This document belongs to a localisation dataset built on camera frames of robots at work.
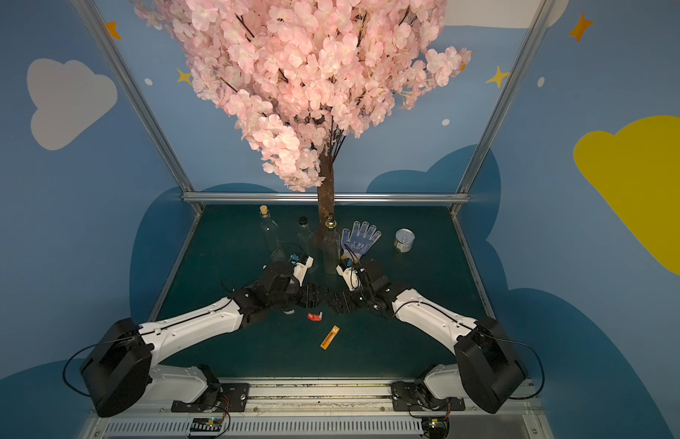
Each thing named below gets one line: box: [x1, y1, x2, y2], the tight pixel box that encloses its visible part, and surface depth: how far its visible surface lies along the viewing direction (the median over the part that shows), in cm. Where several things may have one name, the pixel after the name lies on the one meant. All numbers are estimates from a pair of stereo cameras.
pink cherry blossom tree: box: [132, 0, 472, 244], surface depth 49 cm
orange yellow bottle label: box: [319, 324, 340, 351], surface depth 88 cm
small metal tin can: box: [393, 227, 416, 254], surface depth 107 cm
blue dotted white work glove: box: [340, 220, 383, 264], surface depth 113 cm
